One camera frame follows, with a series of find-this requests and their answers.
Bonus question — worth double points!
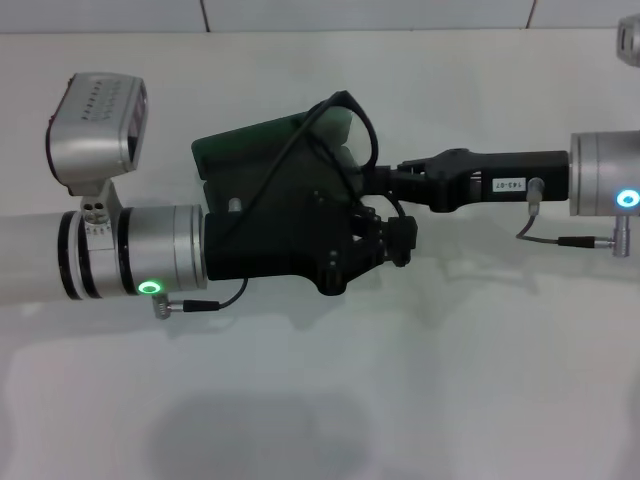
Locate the green glasses case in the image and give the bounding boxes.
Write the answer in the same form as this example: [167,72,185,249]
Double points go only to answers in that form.
[190,110,369,211]

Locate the black round glasses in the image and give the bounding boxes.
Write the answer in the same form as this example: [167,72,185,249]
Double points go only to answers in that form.
[222,89,407,239]

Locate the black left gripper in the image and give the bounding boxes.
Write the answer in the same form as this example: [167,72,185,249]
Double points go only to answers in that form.
[203,188,419,297]

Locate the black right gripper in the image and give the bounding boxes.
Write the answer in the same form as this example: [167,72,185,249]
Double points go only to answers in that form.
[362,147,571,214]

